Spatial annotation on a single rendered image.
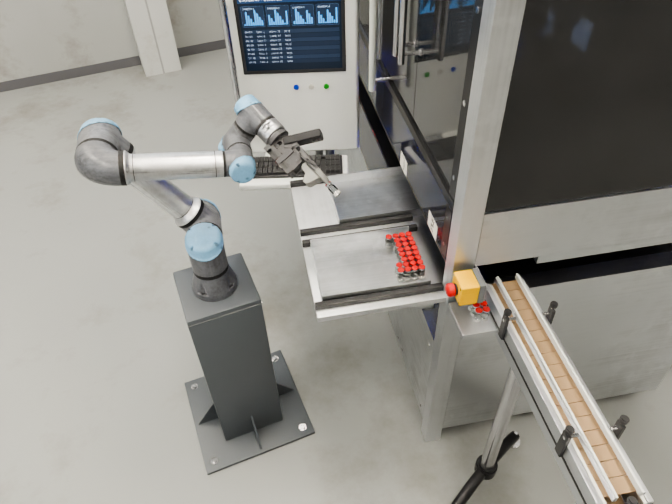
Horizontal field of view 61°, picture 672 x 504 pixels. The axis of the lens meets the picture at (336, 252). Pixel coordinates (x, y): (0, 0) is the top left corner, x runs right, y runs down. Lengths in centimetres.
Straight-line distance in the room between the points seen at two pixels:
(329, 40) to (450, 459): 171
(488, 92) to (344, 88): 110
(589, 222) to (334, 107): 114
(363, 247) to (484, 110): 74
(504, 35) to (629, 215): 74
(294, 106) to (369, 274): 88
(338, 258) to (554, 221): 68
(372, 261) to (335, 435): 91
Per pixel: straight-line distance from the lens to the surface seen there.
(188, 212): 188
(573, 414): 150
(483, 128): 139
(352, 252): 189
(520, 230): 165
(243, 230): 337
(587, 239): 180
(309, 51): 229
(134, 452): 262
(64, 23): 534
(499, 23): 128
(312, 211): 206
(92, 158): 166
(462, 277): 163
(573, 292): 197
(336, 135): 247
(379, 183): 218
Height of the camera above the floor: 219
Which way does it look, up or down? 44 degrees down
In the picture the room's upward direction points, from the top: 2 degrees counter-clockwise
